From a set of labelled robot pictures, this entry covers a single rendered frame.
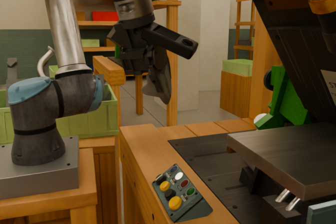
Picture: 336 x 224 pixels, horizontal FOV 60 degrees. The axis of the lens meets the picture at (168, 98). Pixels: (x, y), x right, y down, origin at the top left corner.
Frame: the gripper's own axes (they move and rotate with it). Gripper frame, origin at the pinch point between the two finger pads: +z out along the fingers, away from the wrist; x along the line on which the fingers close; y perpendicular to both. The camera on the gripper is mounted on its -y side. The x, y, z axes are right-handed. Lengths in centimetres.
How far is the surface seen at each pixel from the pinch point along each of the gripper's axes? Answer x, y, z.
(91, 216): 13.6, 26.4, 29.1
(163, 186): 12.5, 1.3, 15.8
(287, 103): 1.4, -25.9, 1.7
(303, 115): 5.1, -28.6, 2.1
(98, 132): -35, 57, 36
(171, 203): 17.7, -2.8, 14.9
